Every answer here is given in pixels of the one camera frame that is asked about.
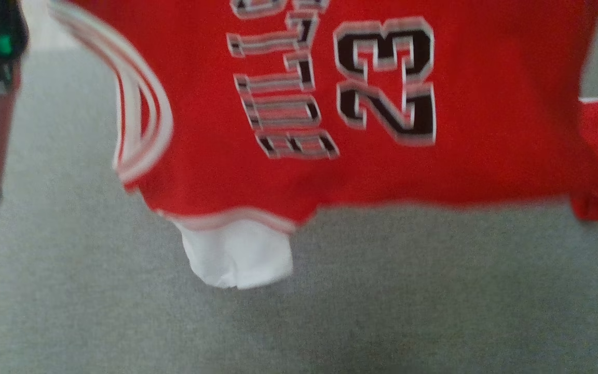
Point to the large grey sofa seat cushion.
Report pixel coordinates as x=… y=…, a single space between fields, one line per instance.
x=382 y=311

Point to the red white basketball jersey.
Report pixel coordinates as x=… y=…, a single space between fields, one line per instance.
x=460 y=171

